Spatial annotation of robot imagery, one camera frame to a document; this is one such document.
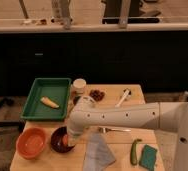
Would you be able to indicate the apple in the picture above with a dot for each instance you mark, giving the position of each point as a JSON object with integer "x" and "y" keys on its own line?
{"x": 65, "y": 140}

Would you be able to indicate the green sponge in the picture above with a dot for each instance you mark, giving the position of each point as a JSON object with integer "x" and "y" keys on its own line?
{"x": 148, "y": 158}

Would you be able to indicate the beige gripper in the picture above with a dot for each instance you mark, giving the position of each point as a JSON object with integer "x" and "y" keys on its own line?
{"x": 73, "y": 139}

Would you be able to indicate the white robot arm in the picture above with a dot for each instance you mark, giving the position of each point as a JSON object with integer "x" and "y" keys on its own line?
{"x": 166, "y": 116}

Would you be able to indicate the blue grey cloth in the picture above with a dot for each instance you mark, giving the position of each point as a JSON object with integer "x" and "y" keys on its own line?
{"x": 98, "y": 155}

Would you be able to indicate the green cucumber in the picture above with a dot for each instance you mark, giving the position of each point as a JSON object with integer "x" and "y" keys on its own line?
{"x": 133, "y": 154}

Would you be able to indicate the dark maroon plate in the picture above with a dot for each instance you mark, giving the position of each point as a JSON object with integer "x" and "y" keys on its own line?
{"x": 56, "y": 141}

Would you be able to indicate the white black spatula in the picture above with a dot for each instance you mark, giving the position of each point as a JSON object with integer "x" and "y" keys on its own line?
{"x": 125, "y": 96}

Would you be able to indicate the metal cup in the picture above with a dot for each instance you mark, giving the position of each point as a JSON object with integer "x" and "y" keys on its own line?
{"x": 76, "y": 99}

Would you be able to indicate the green plastic tray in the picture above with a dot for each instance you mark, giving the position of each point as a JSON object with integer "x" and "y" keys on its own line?
{"x": 57, "y": 90}

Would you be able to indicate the orange bowl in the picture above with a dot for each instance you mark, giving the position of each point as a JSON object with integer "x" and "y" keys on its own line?
{"x": 31, "y": 143}

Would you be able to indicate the brown pretzel snack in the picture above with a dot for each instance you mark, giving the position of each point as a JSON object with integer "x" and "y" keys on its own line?
{"x": 97, "y": 95}

